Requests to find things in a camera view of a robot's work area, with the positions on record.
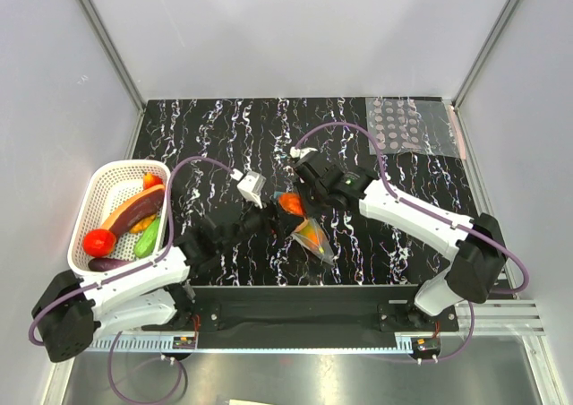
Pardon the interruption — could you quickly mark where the clear bags pink dots stack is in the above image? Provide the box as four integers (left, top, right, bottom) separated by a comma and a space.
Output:
365, 97, 466, 159

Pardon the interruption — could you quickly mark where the red tomato toy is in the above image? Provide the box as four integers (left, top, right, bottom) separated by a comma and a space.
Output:
82, 228, 117, 258

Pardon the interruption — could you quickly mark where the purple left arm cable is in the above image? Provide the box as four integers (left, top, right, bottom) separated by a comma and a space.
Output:
28, 157, 243, 404

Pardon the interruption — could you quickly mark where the orange pumpkin toy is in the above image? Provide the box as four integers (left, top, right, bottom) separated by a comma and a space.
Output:
278, 193, 305, 217

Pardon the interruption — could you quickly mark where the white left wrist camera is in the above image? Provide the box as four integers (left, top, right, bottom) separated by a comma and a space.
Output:
237, 171, 266, 209

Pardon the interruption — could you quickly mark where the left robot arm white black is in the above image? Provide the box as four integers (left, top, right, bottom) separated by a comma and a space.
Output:
29, 202, 298, 363

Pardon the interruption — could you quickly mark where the right connector board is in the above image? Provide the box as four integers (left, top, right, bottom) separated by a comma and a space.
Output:
413, 336, 441, 358

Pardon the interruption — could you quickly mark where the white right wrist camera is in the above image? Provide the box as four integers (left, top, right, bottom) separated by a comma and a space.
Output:
289, 147, 317, 159

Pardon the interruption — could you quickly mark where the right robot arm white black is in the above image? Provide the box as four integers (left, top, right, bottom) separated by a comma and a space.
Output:
290, 148, 507, 331

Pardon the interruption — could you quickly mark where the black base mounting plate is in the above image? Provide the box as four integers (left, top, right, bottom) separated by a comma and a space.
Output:
87, 283, 516, 350

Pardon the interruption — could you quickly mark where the red pepper toy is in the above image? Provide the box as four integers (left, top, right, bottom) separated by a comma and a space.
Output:
142, 172, 163, 190

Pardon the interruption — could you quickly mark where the green vegetable toy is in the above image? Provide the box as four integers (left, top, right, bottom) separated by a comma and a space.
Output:
133, 218, 160, 259

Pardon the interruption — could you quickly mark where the left connector board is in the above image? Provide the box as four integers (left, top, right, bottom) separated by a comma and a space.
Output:
172, 333, 197, 349

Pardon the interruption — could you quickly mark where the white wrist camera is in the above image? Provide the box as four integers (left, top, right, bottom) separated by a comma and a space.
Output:
237, 171, 266, 209
289, 147, 317, 159

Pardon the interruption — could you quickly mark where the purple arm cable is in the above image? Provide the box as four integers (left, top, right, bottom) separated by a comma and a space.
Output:
28, 157, 243, 404
293, 121, 530, 366

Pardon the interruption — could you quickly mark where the clear zip bag blue zipper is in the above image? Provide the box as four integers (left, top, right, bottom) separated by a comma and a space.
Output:
291, 218, 335, 265

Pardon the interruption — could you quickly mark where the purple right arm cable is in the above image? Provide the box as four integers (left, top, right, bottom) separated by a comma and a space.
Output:
293, 121, 530, 366

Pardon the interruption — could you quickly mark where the yellow orange fruit toy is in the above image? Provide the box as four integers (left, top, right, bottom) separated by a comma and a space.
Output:
129, 214, 156, 234

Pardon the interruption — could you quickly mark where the purple eggplant toy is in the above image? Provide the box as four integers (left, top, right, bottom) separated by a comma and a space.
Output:
88, 257, 132, 272

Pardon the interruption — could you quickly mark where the green orange mango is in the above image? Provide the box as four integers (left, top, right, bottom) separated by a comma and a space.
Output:
295, 221, 324, 253

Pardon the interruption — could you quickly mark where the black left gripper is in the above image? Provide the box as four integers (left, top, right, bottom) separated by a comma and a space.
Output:
218, 194, 304, 254

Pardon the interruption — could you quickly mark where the connector board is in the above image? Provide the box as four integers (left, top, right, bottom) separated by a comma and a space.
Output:
413, 336, 441, 358
172, 333, 197, 349

